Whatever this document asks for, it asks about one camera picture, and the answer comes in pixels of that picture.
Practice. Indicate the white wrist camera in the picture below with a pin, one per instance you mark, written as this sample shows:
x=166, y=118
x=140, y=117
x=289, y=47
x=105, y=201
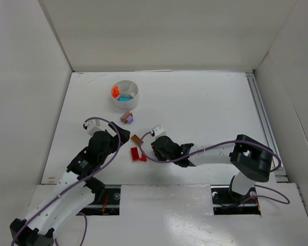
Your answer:
x=92, y=126
x=158, y=131

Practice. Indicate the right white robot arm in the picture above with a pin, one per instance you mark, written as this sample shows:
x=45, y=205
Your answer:
x=251, y=158

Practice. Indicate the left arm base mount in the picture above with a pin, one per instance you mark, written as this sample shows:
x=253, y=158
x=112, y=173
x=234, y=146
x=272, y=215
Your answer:
x=107, y=204

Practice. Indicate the long teal lego brick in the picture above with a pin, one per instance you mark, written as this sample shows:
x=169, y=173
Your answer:
x=125, y=99

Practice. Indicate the brown flat lego plate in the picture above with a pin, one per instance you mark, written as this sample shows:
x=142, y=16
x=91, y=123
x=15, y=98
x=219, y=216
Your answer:
x=136, y=140

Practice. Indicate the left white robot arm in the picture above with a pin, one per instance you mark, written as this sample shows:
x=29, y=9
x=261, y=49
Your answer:
x=77, y=188

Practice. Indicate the aluminium rail right side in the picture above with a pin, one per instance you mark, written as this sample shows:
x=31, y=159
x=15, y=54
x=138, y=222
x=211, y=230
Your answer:
x=280, y=174

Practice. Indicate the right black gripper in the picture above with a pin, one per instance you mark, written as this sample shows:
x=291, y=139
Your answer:
x=157, y=149

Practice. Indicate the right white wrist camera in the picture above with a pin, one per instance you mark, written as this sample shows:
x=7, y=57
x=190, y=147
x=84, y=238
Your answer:
x=158, y=131

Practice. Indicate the red rectangular lego brick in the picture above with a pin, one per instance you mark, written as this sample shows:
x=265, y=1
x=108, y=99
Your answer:
x=135, y=154

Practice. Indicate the orange lego brick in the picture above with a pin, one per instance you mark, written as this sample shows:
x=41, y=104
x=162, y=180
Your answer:
x=115, y=92

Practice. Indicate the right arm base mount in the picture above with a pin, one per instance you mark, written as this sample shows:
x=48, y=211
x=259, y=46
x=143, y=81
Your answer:
x=226, y=202

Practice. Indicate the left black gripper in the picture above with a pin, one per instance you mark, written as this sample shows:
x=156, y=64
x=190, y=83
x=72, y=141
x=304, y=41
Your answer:
x=117, y=132

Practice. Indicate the red sloped lego piece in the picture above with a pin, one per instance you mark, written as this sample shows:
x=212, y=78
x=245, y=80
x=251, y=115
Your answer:
x=143, y=158

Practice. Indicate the white round divided container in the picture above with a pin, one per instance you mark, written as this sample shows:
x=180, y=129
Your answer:
x=127, y=88

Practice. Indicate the purple brown lego assembly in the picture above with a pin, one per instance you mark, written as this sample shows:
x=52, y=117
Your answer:
x=127, y=118

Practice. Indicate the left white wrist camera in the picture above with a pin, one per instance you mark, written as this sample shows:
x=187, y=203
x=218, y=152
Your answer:
x=92, y=126

